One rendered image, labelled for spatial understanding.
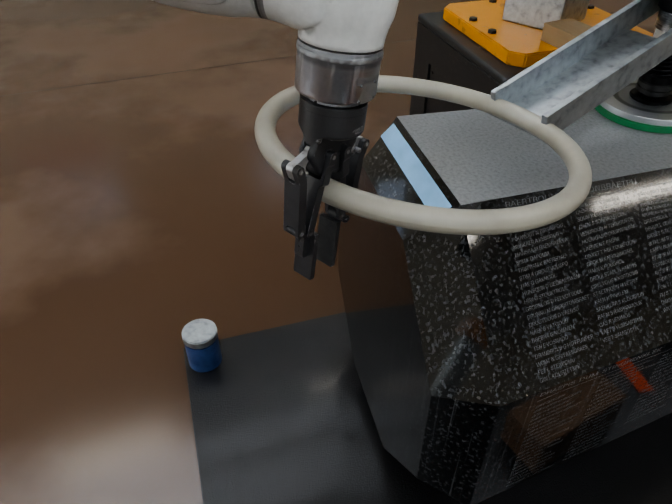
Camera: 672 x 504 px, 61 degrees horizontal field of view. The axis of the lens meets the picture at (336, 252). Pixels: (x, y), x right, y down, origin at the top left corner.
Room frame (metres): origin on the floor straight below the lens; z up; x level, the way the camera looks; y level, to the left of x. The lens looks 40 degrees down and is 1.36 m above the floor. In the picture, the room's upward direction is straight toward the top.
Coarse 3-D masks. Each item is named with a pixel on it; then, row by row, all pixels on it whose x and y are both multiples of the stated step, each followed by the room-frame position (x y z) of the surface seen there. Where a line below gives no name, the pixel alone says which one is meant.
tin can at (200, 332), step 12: (192, 324) 1.14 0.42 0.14; (204, 324) 1.14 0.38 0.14; (192, 336) 1.09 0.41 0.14; (204, 336) 1.09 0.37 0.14; (216, 336) 1.11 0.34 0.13; (192, 348) 1.07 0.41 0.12; (204, 348) 1.07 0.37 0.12; (216, 348) 1.10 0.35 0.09; (192, 360) 1.07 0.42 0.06; (204, 360) 1.07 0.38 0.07; (216, 360) 1.09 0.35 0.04
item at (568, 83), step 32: (640, 0) 1.13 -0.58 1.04; (608, 32) 1.09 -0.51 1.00; (544, 64) 0.99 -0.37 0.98; (576, 64) 1.03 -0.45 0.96; (608, 64) 1.02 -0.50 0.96; (640, 64) 0.96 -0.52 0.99; (512, 96) 0.95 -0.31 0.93; (544, 96) 0.95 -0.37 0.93; (576, 96) 0.87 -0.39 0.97; (608, 96) 0.92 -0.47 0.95
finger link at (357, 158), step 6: (360, 144) 0.62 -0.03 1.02; (366, 144) 0.62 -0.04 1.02; (354, 156) 0.61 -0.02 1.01; (360, 156) 0.61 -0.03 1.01; (354, 162) 0.61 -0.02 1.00; (360, 162) 0.61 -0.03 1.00; (354, 168) 0.61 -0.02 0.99; (360, 168) 0.61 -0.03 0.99; (348, 174) 0.61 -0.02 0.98; (354, 174) 0.61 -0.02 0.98; (348, 180) 0.61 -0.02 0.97; (354, 180) 0.61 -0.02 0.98; (354, 186) 0.61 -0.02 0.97
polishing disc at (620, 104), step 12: (636, 84) 1.20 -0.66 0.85; (612, 96) 1.14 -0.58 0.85; (624, 96) 1.14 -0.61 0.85; (612, 108) 1.09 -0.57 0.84; (624, 108) 1.08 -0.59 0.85; (636, 108) 1.08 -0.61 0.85; (648, 108) 1.08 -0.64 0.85; (660, 108) 1.08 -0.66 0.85; (636, 120) 1.05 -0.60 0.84; (648, 120) 1.04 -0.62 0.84; (660, 120) 1.03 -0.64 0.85
